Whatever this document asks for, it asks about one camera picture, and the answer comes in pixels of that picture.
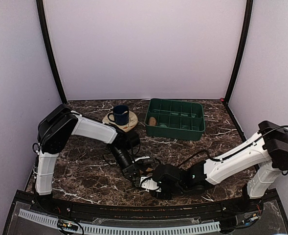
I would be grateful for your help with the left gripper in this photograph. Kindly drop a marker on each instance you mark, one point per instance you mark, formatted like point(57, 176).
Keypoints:
point(130, 171)

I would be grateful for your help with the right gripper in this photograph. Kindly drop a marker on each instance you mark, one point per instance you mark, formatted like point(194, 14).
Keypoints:
point(160, 196)

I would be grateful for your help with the green divided plastic tray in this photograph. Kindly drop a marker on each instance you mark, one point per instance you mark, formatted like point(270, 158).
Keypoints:
point(176, 119)

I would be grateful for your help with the brown argyle sock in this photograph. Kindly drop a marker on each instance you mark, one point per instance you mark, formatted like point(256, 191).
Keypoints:
point(145, 171)

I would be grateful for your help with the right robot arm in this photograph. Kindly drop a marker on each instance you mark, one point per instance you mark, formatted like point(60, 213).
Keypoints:
point(267, 148)

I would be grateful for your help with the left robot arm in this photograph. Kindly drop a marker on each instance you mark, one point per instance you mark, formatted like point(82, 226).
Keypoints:
point(54, 132)

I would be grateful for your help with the cream round coaster plate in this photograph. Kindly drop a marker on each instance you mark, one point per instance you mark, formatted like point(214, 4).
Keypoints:
point(133, 121)

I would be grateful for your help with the dark blue enamel mug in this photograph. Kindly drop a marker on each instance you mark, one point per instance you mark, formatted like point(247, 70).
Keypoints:
point(119, 115)

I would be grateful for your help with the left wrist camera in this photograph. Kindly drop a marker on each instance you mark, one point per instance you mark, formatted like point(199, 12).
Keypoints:
point(144, 160)

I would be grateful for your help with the white slotted cable duct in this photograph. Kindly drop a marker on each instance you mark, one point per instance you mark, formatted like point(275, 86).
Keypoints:
point(68, 227)

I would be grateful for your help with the black front rail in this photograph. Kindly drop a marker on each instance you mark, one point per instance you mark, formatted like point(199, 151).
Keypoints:
point(222, 210)

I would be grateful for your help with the left black frame post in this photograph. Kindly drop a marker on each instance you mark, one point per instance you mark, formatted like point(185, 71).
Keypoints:
point(49, 50)

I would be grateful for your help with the black frame post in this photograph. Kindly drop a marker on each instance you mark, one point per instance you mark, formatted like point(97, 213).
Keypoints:
point(240, 51)
point(49, 50)

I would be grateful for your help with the right black frame post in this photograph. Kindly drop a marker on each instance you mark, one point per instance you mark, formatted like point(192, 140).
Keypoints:
point(240, 51)

